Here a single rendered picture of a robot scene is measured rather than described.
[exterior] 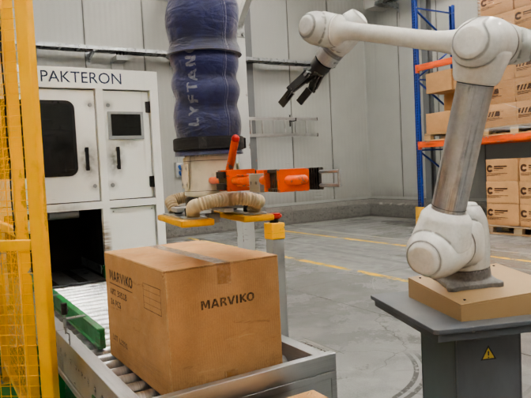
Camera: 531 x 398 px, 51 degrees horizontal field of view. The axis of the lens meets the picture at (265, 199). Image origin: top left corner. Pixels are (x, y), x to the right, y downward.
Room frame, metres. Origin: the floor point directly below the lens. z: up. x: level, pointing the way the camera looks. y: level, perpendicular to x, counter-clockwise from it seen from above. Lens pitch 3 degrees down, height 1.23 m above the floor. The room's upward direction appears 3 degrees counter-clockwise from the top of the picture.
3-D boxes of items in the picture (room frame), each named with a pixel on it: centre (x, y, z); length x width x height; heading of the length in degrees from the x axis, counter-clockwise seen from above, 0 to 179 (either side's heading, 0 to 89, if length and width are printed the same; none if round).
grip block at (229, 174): (1.58, 0.08, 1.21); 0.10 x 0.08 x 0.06; 112
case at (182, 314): (1.99, 0.30, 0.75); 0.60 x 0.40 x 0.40; 32
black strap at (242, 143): (1.81, 0.17, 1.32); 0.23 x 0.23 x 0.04
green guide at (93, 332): (2.84, 1.12, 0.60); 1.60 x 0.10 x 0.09; 31
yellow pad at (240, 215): (1.85, 0.08, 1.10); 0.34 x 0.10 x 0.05; 22
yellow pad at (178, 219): (1.77, 0.26, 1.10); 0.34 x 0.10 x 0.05; 22
